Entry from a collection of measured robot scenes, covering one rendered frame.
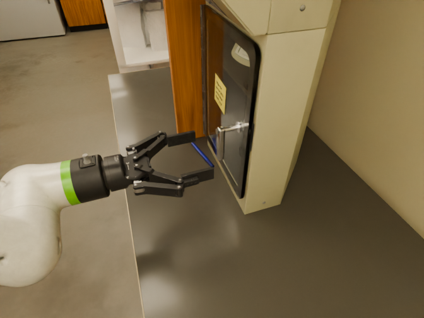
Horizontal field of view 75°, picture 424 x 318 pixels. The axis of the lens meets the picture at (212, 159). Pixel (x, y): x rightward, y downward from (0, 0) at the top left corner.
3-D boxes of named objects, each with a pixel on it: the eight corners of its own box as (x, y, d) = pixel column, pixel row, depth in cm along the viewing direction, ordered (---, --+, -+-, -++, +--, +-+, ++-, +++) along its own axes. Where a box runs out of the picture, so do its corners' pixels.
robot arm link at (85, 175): (85, 183, 64) (85, 214, 57) (67, 144, 56) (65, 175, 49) (112, 177, 65) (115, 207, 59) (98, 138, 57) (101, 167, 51)
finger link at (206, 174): (180, 174, 56) (181, 176, 56) (212, 166, 58) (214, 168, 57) (181, 184, 58) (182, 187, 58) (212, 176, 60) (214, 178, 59)
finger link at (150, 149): (139, 173, 61) (134, 171, 62) (168, 145, 69) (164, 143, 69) (135, 160, 59) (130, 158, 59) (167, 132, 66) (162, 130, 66)
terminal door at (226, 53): (207, 134, 94) (205, 2, 67) (243, 201, 72) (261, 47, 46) (204, 135, 94) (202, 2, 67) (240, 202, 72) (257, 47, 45)
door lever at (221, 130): (238, 158, 66) (235, 151, 68) (241, 125, 60) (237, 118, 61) (217, 163, 65) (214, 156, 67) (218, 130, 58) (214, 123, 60)
